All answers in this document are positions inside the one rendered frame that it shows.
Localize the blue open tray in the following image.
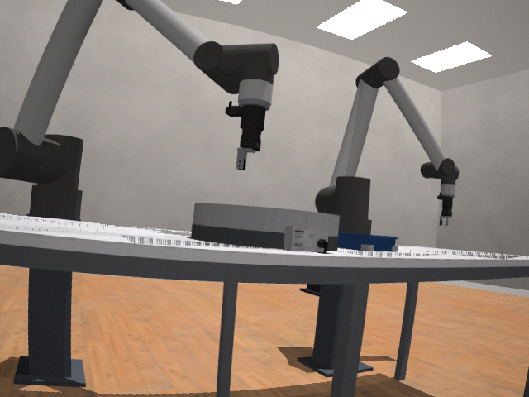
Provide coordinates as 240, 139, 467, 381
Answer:
338, 232, 398, 251

